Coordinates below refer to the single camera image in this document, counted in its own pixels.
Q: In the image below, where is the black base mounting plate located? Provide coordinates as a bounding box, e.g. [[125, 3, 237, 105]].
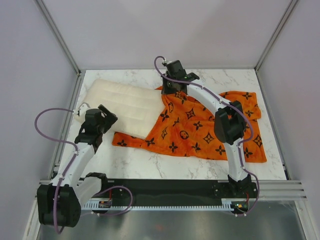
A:
[[82, 177, 260, 207]]

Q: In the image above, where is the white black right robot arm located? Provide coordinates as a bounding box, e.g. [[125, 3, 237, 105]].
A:
[[159, 56, 256, 198]]

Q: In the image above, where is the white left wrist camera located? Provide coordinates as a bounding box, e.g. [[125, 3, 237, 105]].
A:
[[73, 102, 91, 118]]

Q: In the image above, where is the orange black patterned pillowcase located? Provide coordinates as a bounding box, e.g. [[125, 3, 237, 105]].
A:
[[112, 91, 267, 163]]

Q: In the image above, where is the white slotted cable duct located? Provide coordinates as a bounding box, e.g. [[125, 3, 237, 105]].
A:
[[81, 198, 234, 211]]

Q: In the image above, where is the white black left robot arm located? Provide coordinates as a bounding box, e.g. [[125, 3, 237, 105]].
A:
[[36, 104, 118, 233]]

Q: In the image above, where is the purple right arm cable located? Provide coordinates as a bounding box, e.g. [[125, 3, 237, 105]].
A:
[[153, 55, 261, 217]]

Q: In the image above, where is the aluminium enclosure frame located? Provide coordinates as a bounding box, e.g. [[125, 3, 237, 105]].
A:
[[35, 0, 320, 240]]

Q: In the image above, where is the cream white pillow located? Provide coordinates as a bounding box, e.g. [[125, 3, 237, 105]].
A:
[[75, 78, 165, 139]]

